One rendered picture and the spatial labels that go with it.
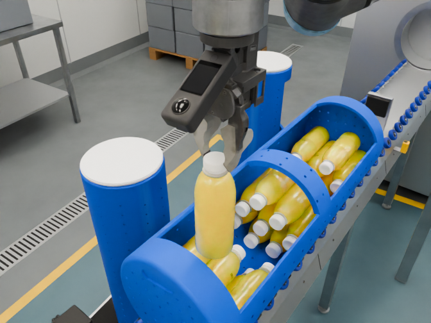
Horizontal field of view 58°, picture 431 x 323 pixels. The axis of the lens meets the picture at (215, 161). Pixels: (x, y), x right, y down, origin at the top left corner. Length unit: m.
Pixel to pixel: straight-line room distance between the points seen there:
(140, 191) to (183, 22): 3.46
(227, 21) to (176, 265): 0.45
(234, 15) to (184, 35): 4.14
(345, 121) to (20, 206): 2.26
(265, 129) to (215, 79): 1.66
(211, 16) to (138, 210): 0.94
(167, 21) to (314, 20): 4.16
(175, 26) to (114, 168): 3.48
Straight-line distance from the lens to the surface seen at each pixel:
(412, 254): 2.32
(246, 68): 0.56
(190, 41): 4.59
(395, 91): 2.23
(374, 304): 2.34
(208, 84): 0.49
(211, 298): 0.74
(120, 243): 1.44
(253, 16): 0.50
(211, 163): 0.60
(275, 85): 2.04
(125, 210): 1.32
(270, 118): 2.13
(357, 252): 2.54
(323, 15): 0.59
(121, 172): 1.30
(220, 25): 0.49
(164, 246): 0.78
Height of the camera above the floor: 1.81
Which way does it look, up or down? 36 degrees down
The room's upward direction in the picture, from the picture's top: straight up
